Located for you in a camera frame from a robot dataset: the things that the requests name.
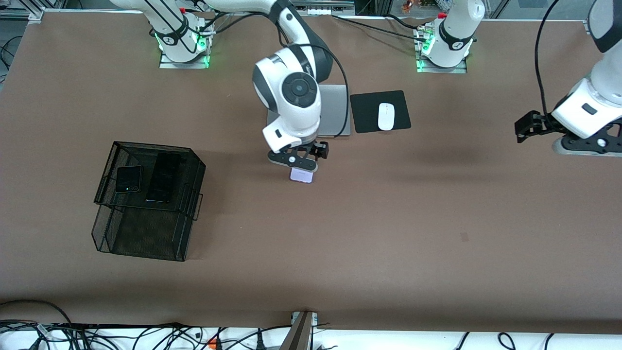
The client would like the black slab smartphone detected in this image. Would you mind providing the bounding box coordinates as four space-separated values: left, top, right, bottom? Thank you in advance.
145 152 181 203

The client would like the black flip phone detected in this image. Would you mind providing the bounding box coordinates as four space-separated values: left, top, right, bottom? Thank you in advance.
114 165 143 193

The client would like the silver closed laptop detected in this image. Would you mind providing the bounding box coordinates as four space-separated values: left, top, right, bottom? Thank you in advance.
266 85 351 137

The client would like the black mouse pad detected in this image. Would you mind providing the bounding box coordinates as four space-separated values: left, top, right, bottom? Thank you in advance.
350 90 412 134

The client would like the white computer mouse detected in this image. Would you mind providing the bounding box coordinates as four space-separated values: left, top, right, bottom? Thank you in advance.
378 103 395 131

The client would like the white power strip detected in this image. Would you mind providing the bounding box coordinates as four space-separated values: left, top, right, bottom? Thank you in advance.
292 0 356 15

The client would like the black mesh two-tier organizer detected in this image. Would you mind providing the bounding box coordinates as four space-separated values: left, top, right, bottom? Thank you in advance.
91 141 206 262

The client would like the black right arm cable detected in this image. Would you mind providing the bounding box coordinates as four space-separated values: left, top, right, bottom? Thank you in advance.
214 12 351 138

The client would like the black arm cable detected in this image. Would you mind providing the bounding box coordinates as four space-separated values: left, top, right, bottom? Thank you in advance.
535 0 564 124
214 12 351 138

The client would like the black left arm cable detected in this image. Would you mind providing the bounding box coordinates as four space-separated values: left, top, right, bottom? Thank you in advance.
535 0 564 124

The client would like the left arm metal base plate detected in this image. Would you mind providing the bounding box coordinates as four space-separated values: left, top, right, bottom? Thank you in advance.
417 54 468 74

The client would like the long black table cable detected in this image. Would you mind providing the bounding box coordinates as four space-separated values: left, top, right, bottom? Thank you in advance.
332 15 428 39

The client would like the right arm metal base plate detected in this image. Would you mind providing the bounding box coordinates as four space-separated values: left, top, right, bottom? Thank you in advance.
159 46 210 70

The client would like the short black table cable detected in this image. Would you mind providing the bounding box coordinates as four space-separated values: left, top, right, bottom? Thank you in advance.
386 14 431 31

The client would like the aluminium table bracket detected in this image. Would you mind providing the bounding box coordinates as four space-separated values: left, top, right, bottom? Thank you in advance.
279 311 319 350

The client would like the black looped floor cable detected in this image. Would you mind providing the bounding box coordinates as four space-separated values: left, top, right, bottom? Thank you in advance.
0 299 73 326

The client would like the aluminium frame corner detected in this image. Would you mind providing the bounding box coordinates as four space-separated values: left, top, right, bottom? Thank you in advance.
0 7 45 22

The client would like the black side cable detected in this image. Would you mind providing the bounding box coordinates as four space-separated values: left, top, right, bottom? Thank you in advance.
0 35 17 73

